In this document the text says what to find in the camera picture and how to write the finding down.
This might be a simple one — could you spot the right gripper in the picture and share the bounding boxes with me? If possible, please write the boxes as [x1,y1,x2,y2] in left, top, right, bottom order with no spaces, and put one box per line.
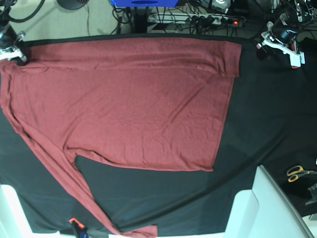
[0,23,27,65]

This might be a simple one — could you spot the blue orange clamp bottom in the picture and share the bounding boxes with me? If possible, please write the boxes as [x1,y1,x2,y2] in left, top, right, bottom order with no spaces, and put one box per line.
[69,218,91,238]

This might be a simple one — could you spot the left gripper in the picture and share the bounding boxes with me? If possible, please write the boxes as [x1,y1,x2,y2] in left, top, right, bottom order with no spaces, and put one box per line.
[256,21,305,65]

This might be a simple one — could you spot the yellow handled scissors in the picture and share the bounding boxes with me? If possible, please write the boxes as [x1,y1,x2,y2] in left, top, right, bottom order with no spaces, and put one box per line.
[286,165,317,183]

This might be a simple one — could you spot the black table cloth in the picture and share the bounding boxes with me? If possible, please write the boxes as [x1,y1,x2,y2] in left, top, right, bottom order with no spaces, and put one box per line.
[0,36,317,238]

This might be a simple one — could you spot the maroon long-sleeve T-shirt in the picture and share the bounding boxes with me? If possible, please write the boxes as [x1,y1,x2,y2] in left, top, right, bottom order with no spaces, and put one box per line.
[0,37,242,235]

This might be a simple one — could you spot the black table leg post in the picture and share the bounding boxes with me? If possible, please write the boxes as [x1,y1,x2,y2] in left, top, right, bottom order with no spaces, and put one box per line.
[133,6,151,34]

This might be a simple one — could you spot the orange black clamp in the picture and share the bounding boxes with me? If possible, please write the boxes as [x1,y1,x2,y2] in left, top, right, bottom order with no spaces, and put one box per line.
[290,42,301,68]

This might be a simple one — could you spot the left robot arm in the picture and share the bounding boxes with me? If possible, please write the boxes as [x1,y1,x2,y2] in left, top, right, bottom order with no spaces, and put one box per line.
[257,0,315,68]

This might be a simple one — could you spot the white power strip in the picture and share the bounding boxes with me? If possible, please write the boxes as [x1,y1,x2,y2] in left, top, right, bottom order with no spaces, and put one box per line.
[148,12,246,27]

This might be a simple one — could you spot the blue plastic bin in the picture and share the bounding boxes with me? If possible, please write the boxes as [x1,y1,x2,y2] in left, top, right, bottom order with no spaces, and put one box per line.
[109,0,178,7]

